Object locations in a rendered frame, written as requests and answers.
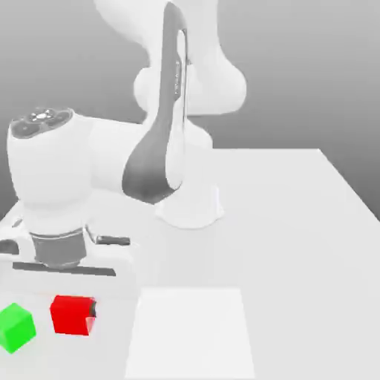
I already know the small red cube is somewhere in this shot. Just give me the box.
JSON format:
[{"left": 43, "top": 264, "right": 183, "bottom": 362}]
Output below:
[{"left": 49, "top": 295, "right": 97, "bottom": 337}]

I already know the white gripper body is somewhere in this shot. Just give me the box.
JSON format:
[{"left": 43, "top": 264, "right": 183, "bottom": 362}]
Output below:
[{"left": 5, "top": 251, "right": 135, "bottom": 297}]

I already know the small green cube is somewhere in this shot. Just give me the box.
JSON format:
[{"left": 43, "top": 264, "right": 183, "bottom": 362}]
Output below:
[{"left": 0, "top": 302, "right": 37, "bottom": 355}]

